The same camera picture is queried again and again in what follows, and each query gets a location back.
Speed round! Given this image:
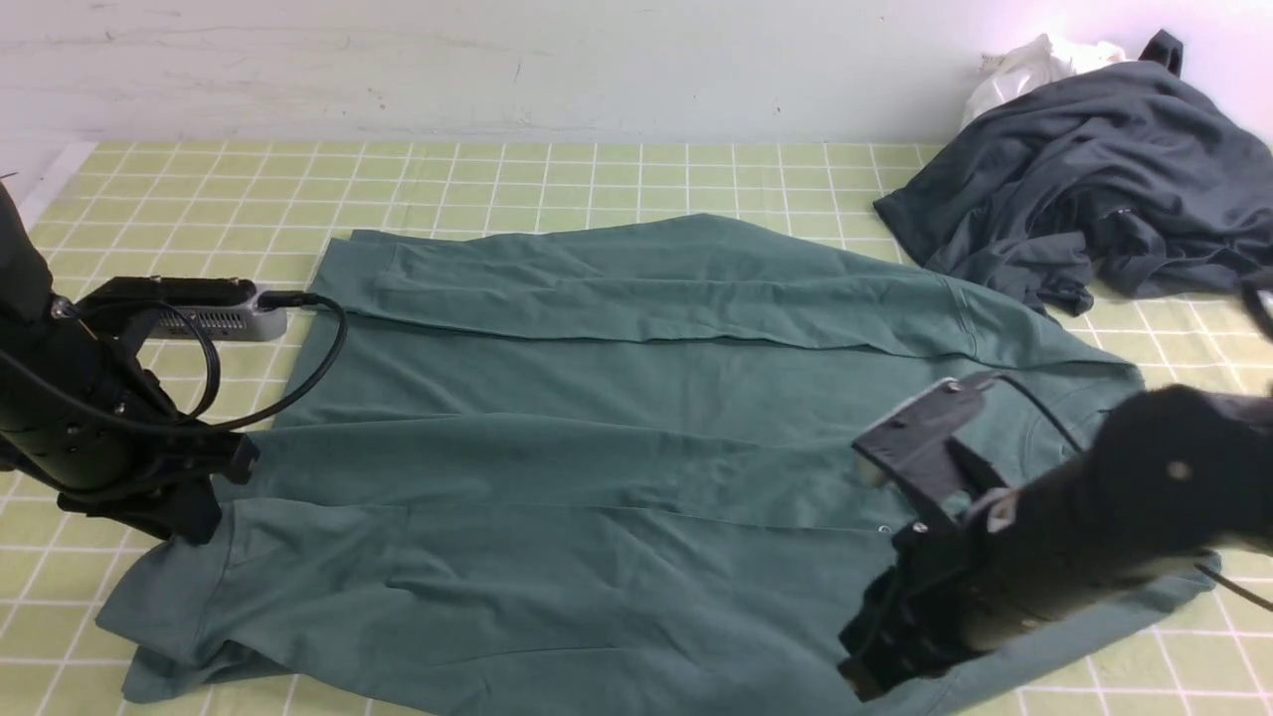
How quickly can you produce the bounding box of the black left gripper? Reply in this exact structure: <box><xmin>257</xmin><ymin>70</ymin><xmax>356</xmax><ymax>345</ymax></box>
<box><xmin>55</xmin><ymin>329</ymin><xmax>261</xmax><ymax>544</ymax></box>

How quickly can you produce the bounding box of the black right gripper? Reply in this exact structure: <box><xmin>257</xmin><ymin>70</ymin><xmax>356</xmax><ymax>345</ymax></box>
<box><xmin>838</xmin><ymin>517</ymin><xmax>1004</xmax><ymax>702</ymax></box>

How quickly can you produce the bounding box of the green long-sleeved shirt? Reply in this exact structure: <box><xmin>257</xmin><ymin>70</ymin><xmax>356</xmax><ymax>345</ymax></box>
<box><xmin>95</xmin><ymin>217</ymin><xmax>1209</xmax><ymax>715</ymax></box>

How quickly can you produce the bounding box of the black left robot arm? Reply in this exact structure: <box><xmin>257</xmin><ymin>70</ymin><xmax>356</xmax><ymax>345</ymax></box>
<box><xmin>1</xmin><ymin>194</ymin><xmax>258</xmax><ymax>544</ymax></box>

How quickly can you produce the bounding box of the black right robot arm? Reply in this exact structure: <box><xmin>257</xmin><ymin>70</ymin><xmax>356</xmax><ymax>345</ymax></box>
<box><xmin>839</xmin><ymin>373</ymin><xmax>1270</xmax><ymax>701</ymax></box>

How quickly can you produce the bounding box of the dark grey crumpled shirt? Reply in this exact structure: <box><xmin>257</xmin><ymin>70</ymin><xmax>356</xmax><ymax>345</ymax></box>
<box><xmin>875</xmin><ymin>31</ymin><xmax>1272</xmax><ymax>313</ymax></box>

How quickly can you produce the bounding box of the green checkered tablecloth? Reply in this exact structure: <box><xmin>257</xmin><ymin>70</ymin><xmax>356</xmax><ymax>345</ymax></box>
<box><xmin>1</xmin><ymin>140</ymin><xmax>1270</xmax><ymax>715</ymax></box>

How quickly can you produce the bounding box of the white crumpled cloth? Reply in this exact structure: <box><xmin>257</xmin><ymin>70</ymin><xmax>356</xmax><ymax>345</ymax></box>
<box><xmin>960</xmin><ymin>34</ymin><xmax>1129</xmax><ymax>127</ymax></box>

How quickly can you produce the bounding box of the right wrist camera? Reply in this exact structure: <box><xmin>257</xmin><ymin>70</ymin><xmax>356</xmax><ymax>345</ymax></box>
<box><xmin>853</xmin><ymin>372</ymin><xmax>1008</xmax><ymax>530</ymax></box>

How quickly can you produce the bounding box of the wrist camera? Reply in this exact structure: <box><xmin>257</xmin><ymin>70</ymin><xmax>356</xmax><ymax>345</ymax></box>
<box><xmin>76</xmin><ymin>276</ymin><xmax>289</xmax><ymax>343</ymax></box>
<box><xmin>853</xmin><ymin>372</ymin><xmax>1008</xmax><ymax>530</ymax></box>

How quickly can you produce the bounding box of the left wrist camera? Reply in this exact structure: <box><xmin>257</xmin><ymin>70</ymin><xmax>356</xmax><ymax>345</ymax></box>
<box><xmin>76</xmin><ymin>276</ymin><xmax>289</xmax><ymax>343</ymax></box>

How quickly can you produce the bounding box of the black left camera cable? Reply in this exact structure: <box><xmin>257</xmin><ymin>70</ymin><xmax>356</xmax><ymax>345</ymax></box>
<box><xmin>0</xmin><ymin>293</ymin><xmax>349</xmax><ymax>436</ymax></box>

